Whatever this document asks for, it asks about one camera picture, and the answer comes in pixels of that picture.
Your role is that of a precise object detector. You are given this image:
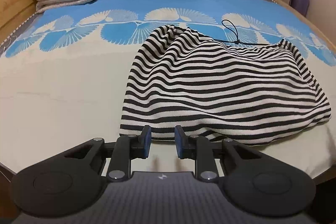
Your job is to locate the black white striped hooded garment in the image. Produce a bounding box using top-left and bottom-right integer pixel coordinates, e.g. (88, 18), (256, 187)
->
(120, 25), (331, 145)

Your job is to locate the blue white patterned bed sheet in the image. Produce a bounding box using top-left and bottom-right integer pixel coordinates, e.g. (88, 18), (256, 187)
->
(1, 0), (335, 177)

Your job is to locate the wooden bed frame edge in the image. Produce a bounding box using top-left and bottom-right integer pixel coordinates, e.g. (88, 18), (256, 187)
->
(262, 0), (336, 46)

